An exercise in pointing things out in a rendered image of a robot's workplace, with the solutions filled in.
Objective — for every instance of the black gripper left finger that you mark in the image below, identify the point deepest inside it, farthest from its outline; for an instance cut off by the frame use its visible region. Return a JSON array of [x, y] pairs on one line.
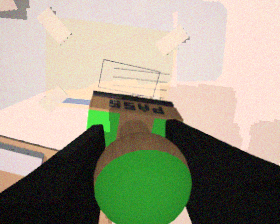
[[61, 190]]

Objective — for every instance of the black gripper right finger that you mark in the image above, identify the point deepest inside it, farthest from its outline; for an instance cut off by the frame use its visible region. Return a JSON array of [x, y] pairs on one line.
[[229, 186]]

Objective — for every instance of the wooden stamp with green ball handle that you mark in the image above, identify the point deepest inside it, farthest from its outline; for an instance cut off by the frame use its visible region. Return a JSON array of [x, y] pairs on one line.
[[141, 178]]

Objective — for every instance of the cream paper card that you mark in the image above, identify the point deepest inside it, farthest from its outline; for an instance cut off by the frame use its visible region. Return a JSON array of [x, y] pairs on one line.
[[82, 56]]

